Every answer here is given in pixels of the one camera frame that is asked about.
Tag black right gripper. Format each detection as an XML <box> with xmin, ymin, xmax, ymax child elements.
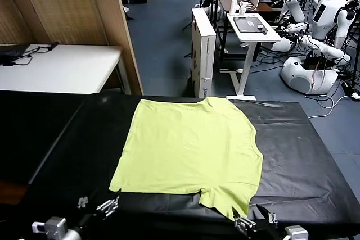
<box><xmin>231</xmin><ymin>203</ymin><xmax>286</xmax><ymax>240</ymax></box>

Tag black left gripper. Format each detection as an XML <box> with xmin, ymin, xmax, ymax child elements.
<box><xmin>75</xmin><ymin>191</ymin><xmax>122</xmax><ymax>233</ymax></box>

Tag yellow-green t-shirt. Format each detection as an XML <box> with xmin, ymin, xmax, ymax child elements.
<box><xmin>109</xmin><ymin>96</ymin><xmax>264</xmax><ymax>222</ymax></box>

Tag black cloth table cover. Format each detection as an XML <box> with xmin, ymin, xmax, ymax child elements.
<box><xmin>24</xmin><ymin>93</ymin><xmax>360</xmax><ymax>240</ymax></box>
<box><xmin>0</xmin><ymin>90</ymin><xmax>87</xmax><ymax>185</ymax></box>

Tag white folding table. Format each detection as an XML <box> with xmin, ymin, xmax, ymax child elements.
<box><xmin>0</xmin><ymin>43</ymin><xmax>132</xmax><ymax>95</ymax></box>

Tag black power strip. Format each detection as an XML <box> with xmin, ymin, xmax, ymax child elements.
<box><xmin>341</xmin><ymin>80</ymin><xmax>354</xmax><ymax>94</ymax></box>

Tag flat black device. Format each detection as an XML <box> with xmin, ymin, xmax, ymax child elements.
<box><xmin>0</xmin><ymin>49</ymin><xmax>25</xmax><ymax>61</ymax></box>

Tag tall white cardboard box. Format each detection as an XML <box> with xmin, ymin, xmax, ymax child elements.
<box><xmin>191</xmin><ymin>7</ymin><xmax>218</xmax><ymax>99</ymax></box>

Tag white standing desk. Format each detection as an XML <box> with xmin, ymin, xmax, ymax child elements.
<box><xmin>219</xmin><ymin>13</ymin><xmax>283</xmax><ymax>101</ymax></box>

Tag grey closed laptop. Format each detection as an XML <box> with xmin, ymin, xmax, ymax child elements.
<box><xmin>233</xmin><ymin>16</ymin><xmax>268</xmax><ymax>33</ymax></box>

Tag wooden partition screen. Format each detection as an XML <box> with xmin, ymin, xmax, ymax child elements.
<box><xmin>0</xmin><ymin>0</ymin><xmax>145</xmax><ymax>96</ymax></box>

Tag white cup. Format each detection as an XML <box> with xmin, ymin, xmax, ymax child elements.
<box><xmin>238</xmin><ymin>1</ymin><xmax>250</xmax><ymax>17</ymax></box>

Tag black tripod stand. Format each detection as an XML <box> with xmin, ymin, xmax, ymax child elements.
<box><xmin>182</xmin><ymin>0</ymin><xmax>226</xmax><ymax>58</ymax></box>

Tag white humanoid robot with base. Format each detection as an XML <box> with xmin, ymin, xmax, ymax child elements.
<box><xmin>270</xmin><ymin>0</ymin><xmax>357</xmax><ymax>95</ymax></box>

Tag white drink bottle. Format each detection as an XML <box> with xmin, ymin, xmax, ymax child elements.
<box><xmin>228</xmin><ymin>0</ymin><xmax>240</xmax><ymax>16</ymax></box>

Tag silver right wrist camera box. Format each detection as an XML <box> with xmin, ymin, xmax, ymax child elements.
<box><xmin>284</xmin><ymin>225</ymin><xmax>309</xmax><ymax>240</ymax></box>

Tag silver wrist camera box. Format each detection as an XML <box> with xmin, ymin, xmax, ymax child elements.
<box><xmin>284</xmin><ymin>225</ymin><xmax>309</xmax><ymax>240</ymax></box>
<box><xmin>31</xmin><ymin>216</ymin><xmax>69</xmax><ymax>238</ymax></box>

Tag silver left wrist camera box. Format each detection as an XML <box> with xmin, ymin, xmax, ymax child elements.
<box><xmin>31</xmin><ymin>216</ymin><xmax>69</xmax><ymax>238</ymax></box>

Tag white floor cable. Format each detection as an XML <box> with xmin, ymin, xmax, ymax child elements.
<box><xmin>307</xmin><ymin>93</ymin><xmax>360</xmax><ymax>119</ymax></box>

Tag black cable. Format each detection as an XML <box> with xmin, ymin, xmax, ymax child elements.
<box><xmin>1</xmin><ymin>42</ymin><xmax>60</xmax><ymax>67</ymax></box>

